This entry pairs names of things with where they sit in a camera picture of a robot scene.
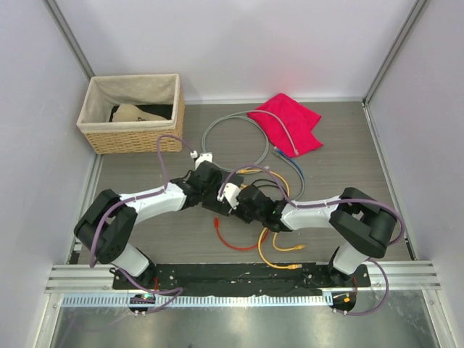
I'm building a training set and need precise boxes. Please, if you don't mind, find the black ethernet cable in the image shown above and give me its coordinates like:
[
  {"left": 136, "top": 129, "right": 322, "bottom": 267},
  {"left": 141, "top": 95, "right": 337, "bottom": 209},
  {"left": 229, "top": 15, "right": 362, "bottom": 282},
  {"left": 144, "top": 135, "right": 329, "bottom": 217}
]
[{"left": 249, "top": 178, "right": 280, "bottom": 189}]

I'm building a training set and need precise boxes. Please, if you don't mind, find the yellow ethernet cable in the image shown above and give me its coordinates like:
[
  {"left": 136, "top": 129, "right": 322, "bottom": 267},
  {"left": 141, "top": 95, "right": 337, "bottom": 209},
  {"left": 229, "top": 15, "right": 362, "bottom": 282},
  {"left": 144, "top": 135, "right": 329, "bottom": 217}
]
[
  {"left": 239, "top": 165, "right": 306, "bottom": 252},
  {"left": 257, "top": 226, "right": 302, "bottom": 271}
]

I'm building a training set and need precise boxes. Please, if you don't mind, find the orange red ethernet cable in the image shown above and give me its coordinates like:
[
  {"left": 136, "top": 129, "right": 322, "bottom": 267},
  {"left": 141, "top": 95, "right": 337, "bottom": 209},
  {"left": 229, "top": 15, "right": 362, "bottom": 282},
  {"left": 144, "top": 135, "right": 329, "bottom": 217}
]
[{"left": 212, "top": 216, "right": 270, "bottom": 252}]

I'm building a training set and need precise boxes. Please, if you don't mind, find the black network switch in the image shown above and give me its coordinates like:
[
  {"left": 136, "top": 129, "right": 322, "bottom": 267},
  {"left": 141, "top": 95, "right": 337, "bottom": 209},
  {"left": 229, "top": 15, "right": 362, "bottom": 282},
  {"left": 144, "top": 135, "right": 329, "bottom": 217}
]
[{"left": 202, "top": 194, "right": 231, "bottom": 216}]

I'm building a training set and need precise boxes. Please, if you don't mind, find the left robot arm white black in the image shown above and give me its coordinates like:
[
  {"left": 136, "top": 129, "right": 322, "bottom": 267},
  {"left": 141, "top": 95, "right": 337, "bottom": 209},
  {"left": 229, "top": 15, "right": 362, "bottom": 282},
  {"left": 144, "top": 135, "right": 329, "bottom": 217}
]
[{"left": 74, "top": 162, "right": 231, "bottom": 289}]

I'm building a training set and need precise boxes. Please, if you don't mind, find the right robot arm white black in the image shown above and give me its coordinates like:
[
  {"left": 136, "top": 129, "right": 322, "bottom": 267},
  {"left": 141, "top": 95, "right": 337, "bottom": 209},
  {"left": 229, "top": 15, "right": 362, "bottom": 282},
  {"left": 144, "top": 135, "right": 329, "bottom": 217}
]
[{"left": 226, "top": 185, "right": 405, "bottom": 286}]

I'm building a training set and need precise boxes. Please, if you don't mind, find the pink folded cloth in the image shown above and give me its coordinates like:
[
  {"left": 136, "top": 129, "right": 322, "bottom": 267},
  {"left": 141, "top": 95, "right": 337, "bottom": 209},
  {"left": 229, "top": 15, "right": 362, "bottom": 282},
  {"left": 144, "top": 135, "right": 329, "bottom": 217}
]
[{"left": 247, "top": 93, "right": 323, "bottom": 157}]

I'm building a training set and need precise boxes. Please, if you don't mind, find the beige cloth in basket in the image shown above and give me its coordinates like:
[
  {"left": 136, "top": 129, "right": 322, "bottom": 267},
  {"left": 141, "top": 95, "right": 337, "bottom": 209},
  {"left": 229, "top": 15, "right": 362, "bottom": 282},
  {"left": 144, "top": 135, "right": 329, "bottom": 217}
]
[{"left": 109, "top": 104, "right": 173, "bottom": 122}]

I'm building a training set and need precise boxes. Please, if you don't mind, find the wicker basket with liner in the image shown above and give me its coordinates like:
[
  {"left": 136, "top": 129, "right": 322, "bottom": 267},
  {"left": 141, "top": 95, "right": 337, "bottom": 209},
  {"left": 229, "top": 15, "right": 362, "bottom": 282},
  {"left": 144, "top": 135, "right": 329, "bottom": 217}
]
[{"left": 77, "top": 73, "right": 185, "bottom": 154}]

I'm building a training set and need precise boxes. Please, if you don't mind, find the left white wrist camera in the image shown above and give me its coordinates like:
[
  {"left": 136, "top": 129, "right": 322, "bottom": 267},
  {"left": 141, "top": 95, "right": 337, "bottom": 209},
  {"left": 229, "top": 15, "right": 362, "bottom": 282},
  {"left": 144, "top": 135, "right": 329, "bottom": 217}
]
[{"left": 190, "top": 150, "right": 213, "bottom": 170}]

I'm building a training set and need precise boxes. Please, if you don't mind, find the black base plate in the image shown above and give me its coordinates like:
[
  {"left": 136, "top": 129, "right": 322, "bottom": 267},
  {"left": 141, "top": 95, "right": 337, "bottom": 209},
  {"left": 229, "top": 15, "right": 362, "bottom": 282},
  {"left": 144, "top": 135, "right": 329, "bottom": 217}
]
[{"left": 134, "top": 262, "right": 371, "bottom": 297}]

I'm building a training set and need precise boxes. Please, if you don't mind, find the white slotted cable duct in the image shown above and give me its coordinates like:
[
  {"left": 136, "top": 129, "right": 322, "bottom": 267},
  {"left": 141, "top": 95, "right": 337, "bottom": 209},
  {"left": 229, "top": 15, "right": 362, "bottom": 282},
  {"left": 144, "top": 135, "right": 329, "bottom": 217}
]
[{"left": 61, "top": 292, "right": 333, "bottom": 308}]

